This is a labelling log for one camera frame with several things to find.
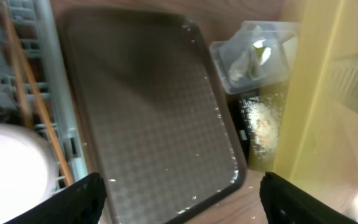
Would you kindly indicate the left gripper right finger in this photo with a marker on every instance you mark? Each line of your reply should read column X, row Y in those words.
column 284, row 203

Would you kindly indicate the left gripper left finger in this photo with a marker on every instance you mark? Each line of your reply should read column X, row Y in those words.
column 80, row 203

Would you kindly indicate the yellow plate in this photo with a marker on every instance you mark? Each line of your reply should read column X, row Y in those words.
column 318, row 144

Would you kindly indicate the pink white bowl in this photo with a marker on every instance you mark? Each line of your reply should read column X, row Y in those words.
column 28, row 171

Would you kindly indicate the green orange snack wrapper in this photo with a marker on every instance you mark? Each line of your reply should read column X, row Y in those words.
column 260, row 54

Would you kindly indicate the pile of rice waste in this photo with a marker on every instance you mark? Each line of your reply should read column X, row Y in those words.
column 263, row 119

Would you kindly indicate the black waste tray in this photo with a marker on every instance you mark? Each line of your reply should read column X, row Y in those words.
column 234, row 107

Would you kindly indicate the grey dishwasher rack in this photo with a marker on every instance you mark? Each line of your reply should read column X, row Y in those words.
column 35, row 26

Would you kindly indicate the clear plastic bin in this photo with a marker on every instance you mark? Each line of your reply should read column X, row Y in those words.
column 282, row 39

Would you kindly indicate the dark brown serving tray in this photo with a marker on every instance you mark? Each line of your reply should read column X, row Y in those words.
column 151, row 112

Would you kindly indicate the crumpled white tissue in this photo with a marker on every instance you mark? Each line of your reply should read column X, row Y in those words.
column 243, row 41

